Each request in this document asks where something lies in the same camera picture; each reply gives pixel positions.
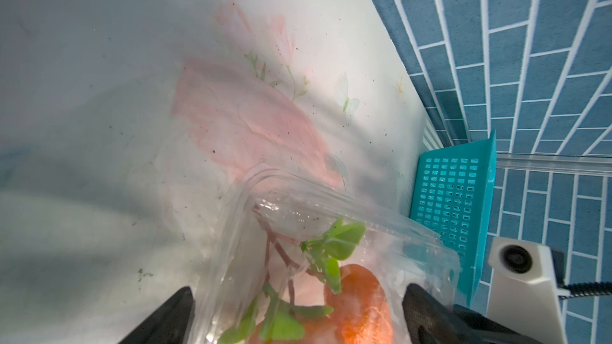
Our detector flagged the teal plastic basket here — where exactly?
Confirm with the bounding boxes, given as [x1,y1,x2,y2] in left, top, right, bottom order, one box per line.
[410,132,497,306]

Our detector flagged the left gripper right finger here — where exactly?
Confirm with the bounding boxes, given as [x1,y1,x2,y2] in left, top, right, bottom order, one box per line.
[402,283,483,343]

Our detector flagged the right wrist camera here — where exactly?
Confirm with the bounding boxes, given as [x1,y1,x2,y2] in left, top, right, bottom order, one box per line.
[486,237,569,343]

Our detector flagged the clear clamshell container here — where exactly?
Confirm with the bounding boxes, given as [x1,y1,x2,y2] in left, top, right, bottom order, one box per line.
[189,167,461,343]

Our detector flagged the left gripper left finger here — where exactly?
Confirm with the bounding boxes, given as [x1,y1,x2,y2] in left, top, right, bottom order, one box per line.
[120,286,195,344]

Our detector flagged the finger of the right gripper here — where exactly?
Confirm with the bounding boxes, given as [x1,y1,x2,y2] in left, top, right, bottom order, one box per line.
[453,304,539,344]

